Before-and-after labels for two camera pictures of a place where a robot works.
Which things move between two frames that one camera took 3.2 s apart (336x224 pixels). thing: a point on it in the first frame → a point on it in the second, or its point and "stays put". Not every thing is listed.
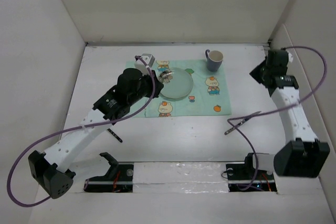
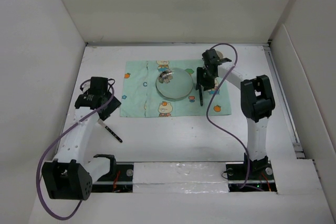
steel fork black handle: x=115 y=135 stays put
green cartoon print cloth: x=210 y=95 stays put
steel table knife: x=241 y=123 → x=200 y=95
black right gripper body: x=266 y=72 → x=204 y=78
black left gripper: x=159 y=85 → x=113 y=105
